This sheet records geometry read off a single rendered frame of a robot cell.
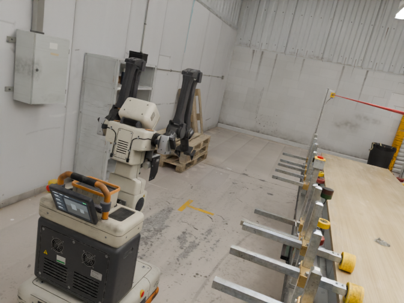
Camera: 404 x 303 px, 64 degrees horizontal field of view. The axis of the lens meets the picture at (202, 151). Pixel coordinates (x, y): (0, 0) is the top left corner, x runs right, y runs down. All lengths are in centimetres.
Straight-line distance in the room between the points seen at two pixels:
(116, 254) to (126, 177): 50
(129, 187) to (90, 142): 199
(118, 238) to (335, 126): 831
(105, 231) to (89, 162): 236
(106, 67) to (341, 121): 709
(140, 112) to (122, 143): 21
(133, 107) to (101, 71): 186
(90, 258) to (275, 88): 822
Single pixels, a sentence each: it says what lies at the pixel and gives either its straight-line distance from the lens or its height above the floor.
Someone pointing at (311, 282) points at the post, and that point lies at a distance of 117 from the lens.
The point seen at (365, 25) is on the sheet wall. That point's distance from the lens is 965.
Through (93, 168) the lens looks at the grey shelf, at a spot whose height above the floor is 26.
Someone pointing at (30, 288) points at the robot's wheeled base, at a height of 28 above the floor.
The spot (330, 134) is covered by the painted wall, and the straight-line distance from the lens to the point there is 954.
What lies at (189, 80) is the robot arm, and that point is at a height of 156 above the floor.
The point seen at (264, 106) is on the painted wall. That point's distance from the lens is 955.
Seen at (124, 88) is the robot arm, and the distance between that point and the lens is 221.
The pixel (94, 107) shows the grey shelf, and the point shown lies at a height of 97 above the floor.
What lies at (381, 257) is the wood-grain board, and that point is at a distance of 198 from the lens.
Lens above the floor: 165
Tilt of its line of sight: 15 degrees down
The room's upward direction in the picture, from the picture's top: 12 degrees clockwise
